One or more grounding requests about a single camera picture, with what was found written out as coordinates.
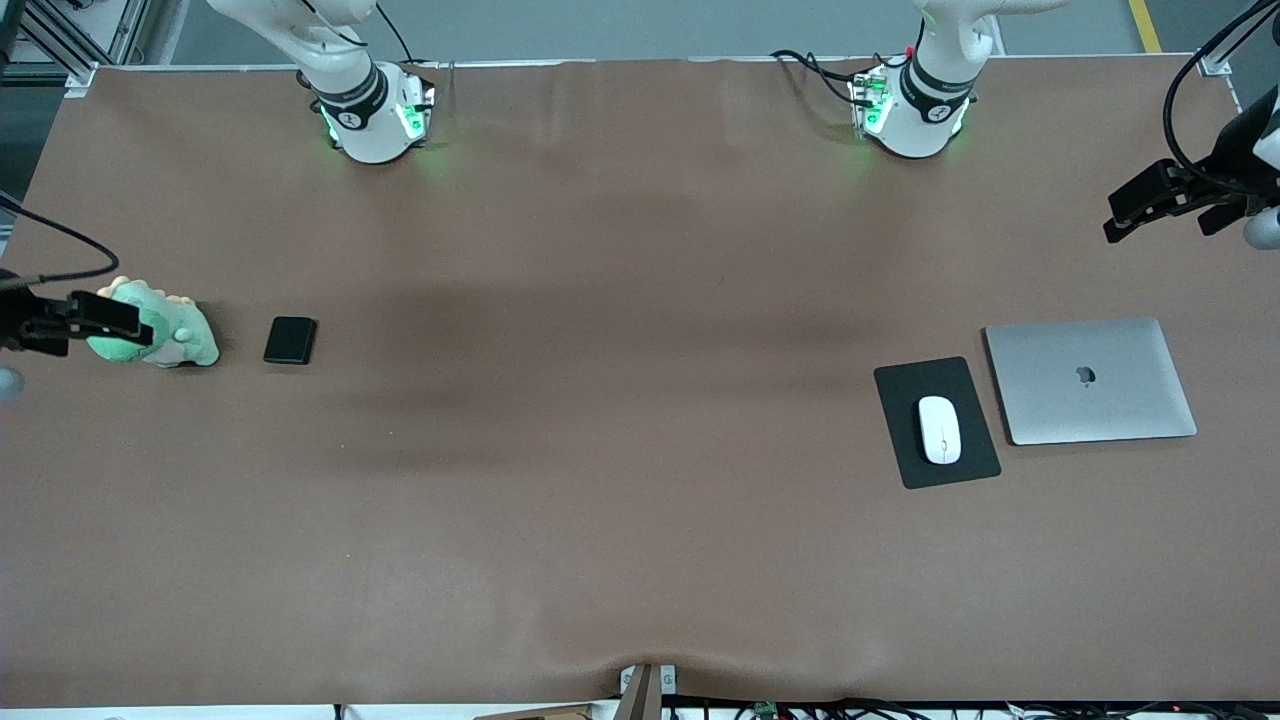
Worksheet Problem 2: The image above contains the white computer mouse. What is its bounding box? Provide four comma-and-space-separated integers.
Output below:
917, 395, 963, 466

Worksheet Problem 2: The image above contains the black mouse pad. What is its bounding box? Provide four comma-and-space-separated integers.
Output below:
873, 355, 1003, 491

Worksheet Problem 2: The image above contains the green dinosaur plush toy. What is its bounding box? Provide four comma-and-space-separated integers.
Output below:
85, 276, 221, 369

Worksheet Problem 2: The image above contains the silver laptop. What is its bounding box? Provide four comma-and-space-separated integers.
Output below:
983, 317, 1199, 447

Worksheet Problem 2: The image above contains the brown table cover mat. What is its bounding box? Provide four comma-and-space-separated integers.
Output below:
0, 55, 1280, 707

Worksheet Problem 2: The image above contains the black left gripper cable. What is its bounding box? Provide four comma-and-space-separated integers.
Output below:
1163, 0, 1280, 196

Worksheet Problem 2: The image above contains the aluminium frame profile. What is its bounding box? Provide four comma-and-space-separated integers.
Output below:
0, 0, 151, 96
1192, 0, 1280, 77

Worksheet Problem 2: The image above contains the black left arm base cable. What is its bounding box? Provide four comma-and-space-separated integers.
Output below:
770, 48, 881, 111

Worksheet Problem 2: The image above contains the black arm base cable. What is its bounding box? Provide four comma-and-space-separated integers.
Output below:
375, 0, 421, 63
770, 48, 881, 111

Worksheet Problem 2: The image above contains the black right arm base cable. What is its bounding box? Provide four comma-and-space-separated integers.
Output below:
375, 0, 421, 63

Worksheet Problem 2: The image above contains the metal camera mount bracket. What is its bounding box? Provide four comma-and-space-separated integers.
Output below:
620, 662, 679, 720

